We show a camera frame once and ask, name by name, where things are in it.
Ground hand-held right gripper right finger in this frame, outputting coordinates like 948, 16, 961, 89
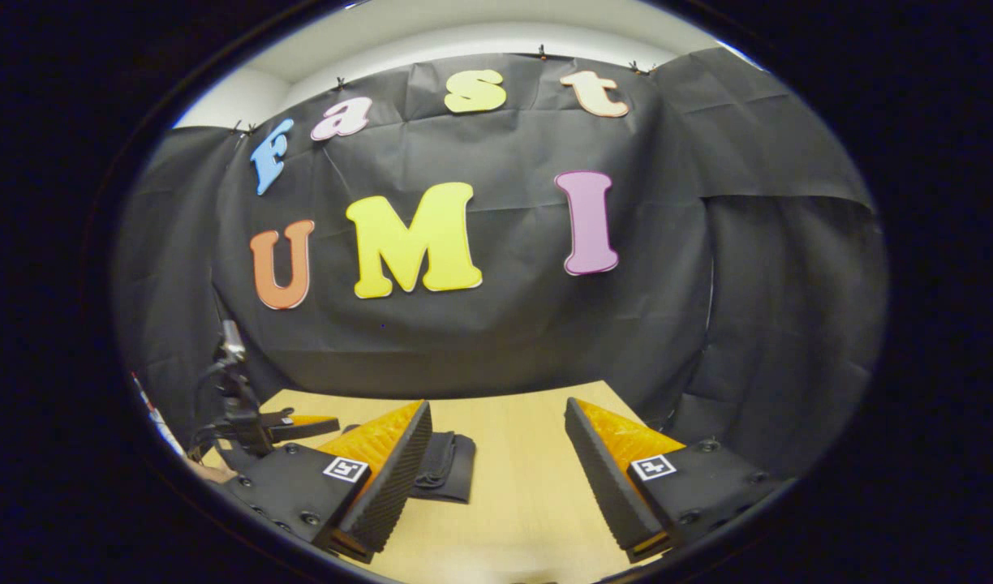
563, 397, 797, 565

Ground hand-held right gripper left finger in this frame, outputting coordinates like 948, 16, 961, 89
221, 399, 434, 565

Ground dark blue jeans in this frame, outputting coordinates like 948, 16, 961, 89
342, 423, 477, 505

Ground white and red object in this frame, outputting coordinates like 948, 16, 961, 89
131, 373, 189, 457

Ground black backdrop cloth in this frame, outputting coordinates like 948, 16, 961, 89
111, 47, 887, 487

